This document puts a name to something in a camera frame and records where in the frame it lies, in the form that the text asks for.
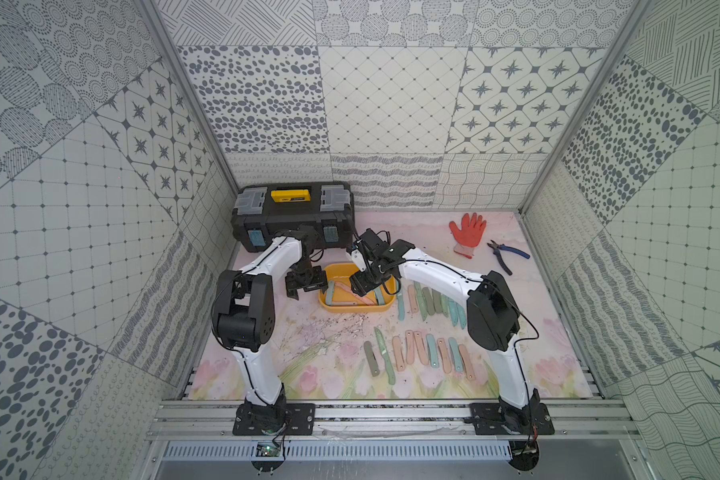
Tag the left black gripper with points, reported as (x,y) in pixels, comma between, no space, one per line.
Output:
(306,282)

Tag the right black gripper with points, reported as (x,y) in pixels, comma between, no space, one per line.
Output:
(361,286)

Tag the yellow plastic storage box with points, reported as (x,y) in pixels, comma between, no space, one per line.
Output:
(346,301)

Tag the long teal knife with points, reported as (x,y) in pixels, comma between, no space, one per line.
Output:
(400,299)

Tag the green sheath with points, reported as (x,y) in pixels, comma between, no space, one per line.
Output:
(428,301)

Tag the grey green fruit knife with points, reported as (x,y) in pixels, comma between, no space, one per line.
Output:
(437,301)

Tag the long green knife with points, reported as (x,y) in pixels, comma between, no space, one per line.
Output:
(388,364)

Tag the beige pink knife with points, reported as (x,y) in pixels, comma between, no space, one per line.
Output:
(399,360)

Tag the teal fruit knife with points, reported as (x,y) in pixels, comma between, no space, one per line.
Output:
(454,314)
(329,300)
(461,316)

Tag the pale pink knife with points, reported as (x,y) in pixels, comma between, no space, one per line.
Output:
(410,349)

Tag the light teal knife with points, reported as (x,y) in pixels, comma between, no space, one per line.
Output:
(433,353)

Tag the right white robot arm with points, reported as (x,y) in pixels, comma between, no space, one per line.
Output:
(492,318)

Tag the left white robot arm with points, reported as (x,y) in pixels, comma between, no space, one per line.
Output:
(243,320)

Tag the teal fruit knife in box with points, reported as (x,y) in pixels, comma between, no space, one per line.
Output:
(329,300)

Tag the black plastic toolbox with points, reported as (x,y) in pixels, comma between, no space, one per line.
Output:
(261,212)

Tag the red work glove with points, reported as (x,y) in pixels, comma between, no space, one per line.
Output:
(468,234)

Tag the salmon pink knife handle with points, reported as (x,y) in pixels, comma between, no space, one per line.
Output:
(368,299)

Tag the blue handled pliers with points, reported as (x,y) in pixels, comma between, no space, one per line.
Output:
(499,249)

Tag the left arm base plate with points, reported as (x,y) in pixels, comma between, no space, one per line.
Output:
(296,419)

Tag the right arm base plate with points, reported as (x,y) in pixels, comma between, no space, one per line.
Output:
(504,419)

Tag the aluminium frame rail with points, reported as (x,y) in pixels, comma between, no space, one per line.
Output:
(578,419)

